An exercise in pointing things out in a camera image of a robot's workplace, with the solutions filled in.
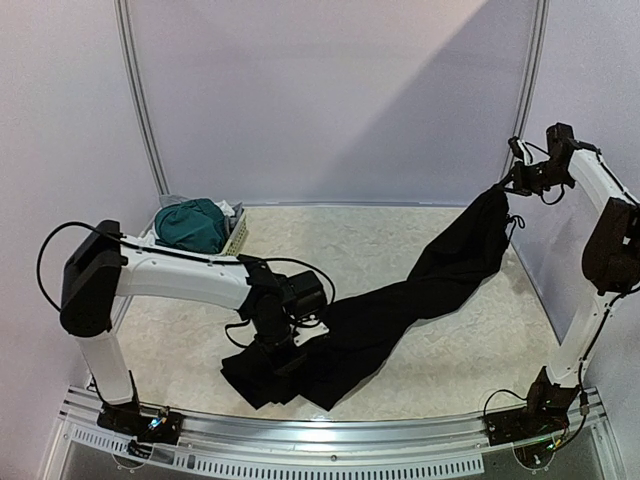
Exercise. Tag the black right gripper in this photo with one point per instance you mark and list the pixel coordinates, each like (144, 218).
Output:
(516, 177)

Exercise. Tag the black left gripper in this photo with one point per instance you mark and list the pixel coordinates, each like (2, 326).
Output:
(279, 365)

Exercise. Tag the black trousers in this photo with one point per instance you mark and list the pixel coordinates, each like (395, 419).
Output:
(364, 329)

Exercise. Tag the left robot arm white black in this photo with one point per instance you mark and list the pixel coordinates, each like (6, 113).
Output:
(109, 264)

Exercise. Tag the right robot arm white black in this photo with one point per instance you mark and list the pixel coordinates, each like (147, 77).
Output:
(610, 258)

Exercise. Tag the cream perforated plastic basket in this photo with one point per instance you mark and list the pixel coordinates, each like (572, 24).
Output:
(236, 229)

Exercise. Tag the teal green garment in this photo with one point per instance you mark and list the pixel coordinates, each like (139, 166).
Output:
(196, 225)

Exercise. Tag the white garment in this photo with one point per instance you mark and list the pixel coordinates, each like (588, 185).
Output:
(226, 208)

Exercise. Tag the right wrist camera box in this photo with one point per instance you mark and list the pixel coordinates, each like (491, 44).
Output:
(520, 150)

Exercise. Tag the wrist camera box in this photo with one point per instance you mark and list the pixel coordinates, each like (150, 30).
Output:
(520, 150)
(305, 302)

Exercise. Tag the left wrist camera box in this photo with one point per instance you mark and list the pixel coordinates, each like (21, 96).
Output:
(305, 302)

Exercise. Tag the right aluminium corner post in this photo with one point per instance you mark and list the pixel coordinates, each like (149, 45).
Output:
(531, 66)

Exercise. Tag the aluminium corner post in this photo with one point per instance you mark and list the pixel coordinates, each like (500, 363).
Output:
(531, 66)
(136, 86)

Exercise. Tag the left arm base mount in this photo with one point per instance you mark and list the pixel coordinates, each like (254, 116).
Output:
(163, 427)

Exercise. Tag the aluminium front rail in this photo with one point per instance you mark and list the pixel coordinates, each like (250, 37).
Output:
(224, 447)

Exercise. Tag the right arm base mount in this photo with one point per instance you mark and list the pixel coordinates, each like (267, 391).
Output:
(551, 418)

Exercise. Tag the left aluminium corner post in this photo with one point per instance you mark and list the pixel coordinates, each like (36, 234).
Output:
(136, 86)

